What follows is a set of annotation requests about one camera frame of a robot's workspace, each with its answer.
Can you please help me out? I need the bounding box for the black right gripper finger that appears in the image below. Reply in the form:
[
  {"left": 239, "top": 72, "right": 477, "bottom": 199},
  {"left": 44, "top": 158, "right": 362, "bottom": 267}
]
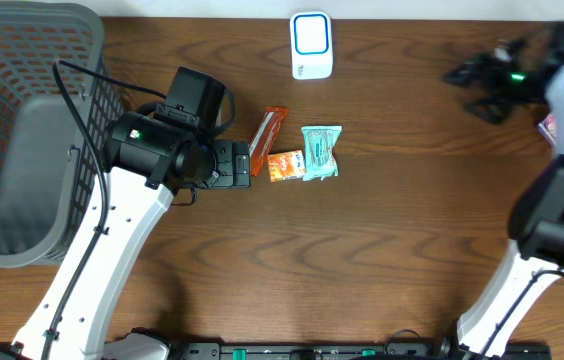
[
  {"left": 464, "top": 98, "right": 510, "bottom": 125},
  {"left": 442, "top": 54, "right": 491, "bottom": 86}
]

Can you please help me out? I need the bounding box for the small orange packet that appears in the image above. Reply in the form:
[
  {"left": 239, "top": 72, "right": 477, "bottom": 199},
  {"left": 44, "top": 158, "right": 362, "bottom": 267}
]
[{"left": 267, "top": 150, "right": 306, "bottom": 182}]

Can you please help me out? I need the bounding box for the purple red snack pack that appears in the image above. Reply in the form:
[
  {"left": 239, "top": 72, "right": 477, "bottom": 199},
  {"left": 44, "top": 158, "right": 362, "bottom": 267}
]
[{"left": 537, "top": 113, "right": 557, "bottom": 146}]

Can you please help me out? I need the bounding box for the orange snack bar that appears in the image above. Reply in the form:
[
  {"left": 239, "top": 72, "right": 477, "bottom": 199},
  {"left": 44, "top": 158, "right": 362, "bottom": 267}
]
[{"left": 249, "top": 106, "right": 290, "bottom": 176}]

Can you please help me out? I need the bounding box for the green wipes packet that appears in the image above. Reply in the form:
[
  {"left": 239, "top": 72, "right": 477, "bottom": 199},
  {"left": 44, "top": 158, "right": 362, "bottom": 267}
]
[{"left": 301, "top": 125, "right": 342, "bottom": 181}]

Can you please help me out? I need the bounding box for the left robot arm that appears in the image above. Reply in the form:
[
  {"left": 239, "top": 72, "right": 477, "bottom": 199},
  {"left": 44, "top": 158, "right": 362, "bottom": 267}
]
[{"left": 0, "top": 60, "right": 250, "bottom": 359}]

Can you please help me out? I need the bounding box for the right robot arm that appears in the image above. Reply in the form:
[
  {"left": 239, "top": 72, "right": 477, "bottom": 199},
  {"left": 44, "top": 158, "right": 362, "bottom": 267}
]
[{"left": 443, "top": 20, "right": 564, "bottom": 359}]

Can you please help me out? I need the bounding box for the white barcode scanner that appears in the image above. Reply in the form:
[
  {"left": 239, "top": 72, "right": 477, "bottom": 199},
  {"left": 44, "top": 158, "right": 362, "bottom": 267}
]
[{"left": 289, "top": 11, "right": 334, "bottom": 80}]

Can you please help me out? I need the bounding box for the grey plastic basket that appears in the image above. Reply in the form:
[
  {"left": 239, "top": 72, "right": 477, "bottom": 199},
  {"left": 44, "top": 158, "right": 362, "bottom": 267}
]
[{"left": 0, "top": 1, "right": 123, "bottom": 268}]

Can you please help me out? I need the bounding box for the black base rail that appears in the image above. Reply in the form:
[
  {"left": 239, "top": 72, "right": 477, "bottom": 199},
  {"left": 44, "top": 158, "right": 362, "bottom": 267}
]
[{"left": 176, "top": 340, "right": 553, "bottom": 360}]

